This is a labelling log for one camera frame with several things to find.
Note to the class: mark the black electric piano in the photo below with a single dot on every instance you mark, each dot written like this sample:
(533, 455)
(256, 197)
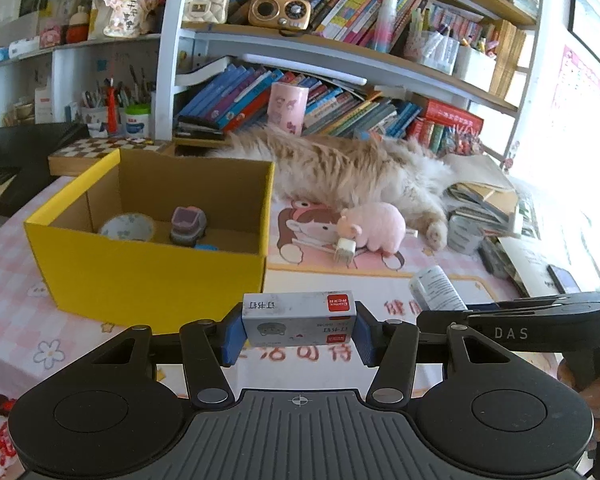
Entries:
(25, 155)

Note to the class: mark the white paper sheet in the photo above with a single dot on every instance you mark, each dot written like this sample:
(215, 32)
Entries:
(525, 260)

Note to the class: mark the fluffy orange cat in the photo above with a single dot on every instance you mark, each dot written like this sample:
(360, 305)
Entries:
(330, 165)

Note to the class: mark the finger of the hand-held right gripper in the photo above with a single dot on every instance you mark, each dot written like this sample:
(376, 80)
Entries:
(510, 305)
(450, 322)

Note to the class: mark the white rabbit figurine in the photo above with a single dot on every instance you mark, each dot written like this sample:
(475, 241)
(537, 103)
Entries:
(127, 7)

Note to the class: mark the alphabet wall poster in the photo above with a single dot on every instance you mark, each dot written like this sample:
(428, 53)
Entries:
(575, 85)

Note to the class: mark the black flat case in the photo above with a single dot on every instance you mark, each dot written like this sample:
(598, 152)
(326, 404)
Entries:
(495, 257)

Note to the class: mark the black stapler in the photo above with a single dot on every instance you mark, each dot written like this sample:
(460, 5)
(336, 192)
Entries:
(200, 127)

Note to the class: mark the row of small colourful books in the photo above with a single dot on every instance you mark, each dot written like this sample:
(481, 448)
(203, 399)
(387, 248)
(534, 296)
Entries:
(440, 137)

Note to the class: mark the brown book stack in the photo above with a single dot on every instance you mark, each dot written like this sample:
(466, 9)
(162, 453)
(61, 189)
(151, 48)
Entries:
(507, 60)

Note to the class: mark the white staple box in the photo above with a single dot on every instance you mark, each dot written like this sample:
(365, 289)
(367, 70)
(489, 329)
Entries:
(290, 320)

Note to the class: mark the white bookshelf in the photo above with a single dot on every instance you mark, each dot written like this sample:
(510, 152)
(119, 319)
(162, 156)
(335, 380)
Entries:
(167, 60)

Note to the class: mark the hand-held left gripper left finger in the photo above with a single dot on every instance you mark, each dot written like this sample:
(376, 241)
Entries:
(232, 340)

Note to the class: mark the wooden chessboard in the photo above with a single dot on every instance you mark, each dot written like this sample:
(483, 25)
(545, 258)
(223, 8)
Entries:
(95, 152)

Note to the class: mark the pile of books and papers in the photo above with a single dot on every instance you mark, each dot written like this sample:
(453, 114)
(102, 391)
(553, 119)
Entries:
(485, 195)

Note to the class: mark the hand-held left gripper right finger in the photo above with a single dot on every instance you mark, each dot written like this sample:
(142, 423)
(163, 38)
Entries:
(365, 335)

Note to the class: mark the white labelled bottle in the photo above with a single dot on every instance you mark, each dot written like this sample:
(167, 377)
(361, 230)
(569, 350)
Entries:
(437, 287)

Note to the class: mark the yellow cardboard box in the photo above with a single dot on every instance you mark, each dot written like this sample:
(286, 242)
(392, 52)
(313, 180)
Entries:
(145, 280)

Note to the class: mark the printed pen cup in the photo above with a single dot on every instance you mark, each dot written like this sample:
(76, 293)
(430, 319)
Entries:
(95, 115)

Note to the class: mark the pink printed cup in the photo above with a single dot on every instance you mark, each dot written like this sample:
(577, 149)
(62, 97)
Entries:
(287, 107)

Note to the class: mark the clear pen holder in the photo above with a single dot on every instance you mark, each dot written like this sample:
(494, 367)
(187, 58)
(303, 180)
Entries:
(432, 52)

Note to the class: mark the pink checkered desktop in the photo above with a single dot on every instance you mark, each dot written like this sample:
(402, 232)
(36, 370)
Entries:
(10, 280)

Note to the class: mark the wooden retro radio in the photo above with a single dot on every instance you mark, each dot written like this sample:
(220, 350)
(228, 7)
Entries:
(279, 11)

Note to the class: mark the red boxed book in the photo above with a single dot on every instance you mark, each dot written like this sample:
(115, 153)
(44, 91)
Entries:
(452, 115)

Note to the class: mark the black smartphone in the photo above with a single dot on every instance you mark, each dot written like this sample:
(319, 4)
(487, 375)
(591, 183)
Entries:
(565, 277)

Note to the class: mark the pastel striped tube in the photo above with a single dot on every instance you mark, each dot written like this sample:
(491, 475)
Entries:
(386, 25)

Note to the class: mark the small blue object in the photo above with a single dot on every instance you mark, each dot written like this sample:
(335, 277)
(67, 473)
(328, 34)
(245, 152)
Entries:
(206, 247)

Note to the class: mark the white light bar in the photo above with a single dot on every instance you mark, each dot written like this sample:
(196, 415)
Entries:
(305, 67)

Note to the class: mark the red round doll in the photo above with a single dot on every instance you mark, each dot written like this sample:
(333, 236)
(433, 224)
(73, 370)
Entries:
(77, 27)

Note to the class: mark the person's right hand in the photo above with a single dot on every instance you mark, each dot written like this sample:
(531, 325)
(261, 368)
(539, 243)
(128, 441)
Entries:
(597, 405)

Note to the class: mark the white charger plug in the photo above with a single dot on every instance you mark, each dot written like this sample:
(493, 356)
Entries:
(344, 250)

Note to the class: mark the row of leaning books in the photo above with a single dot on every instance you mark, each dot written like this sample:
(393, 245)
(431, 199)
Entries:
(240, 100)

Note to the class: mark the row of upright books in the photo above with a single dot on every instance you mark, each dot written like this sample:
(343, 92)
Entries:
(350, 10)

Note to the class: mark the tissue packs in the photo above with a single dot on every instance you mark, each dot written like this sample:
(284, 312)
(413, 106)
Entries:
(10, 50)

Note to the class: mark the white carton red label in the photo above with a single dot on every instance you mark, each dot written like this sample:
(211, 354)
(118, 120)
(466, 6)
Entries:
(44, 105)

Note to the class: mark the white pen box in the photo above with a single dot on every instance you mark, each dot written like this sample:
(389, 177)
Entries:
(475, 70)

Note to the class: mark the white jar green lid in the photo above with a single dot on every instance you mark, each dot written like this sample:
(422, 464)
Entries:
(136, 122)

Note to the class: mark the pink plush pig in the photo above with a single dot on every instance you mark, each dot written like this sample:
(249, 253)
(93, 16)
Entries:
(375, 227)

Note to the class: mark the pink small box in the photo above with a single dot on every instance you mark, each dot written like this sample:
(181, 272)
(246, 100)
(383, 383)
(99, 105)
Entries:
(50, 36)

